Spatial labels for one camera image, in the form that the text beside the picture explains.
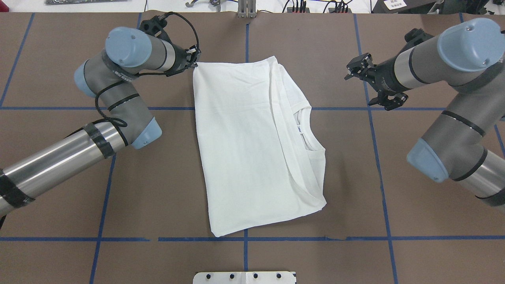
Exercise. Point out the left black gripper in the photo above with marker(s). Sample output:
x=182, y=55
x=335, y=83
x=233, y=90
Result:
x=182, y=61

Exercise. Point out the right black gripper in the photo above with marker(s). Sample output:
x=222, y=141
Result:
x=384, y=75

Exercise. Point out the white printed t-shirt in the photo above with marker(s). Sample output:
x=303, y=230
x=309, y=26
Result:
x=262, y=163

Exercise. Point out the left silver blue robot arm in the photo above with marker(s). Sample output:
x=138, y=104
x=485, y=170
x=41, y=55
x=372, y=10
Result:
x=125, y=120

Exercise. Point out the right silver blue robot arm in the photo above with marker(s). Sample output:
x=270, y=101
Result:
x=469, y=57

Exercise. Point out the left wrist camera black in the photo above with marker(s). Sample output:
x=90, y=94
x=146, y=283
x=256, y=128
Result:
x=155, y=27

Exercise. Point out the aluminium frame post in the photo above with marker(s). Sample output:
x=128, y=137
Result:
x=247, y=9

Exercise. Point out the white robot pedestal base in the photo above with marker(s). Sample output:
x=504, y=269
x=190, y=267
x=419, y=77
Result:
x=246, y=277

